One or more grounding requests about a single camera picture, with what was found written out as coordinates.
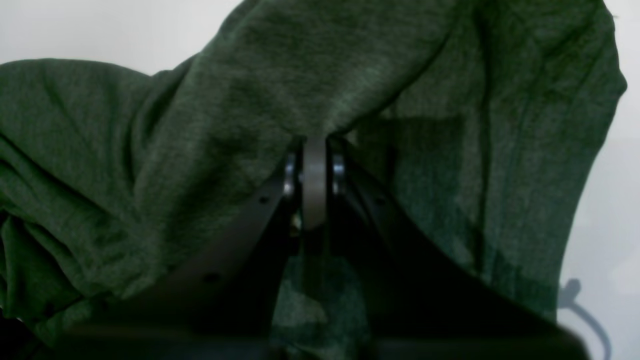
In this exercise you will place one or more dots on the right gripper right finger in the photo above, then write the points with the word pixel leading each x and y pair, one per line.
pixel 419 304

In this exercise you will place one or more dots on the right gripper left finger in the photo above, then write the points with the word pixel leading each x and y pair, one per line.
pixel 219 304

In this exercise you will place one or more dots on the dark green t-shirt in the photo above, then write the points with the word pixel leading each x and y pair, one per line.
pixel 483 117

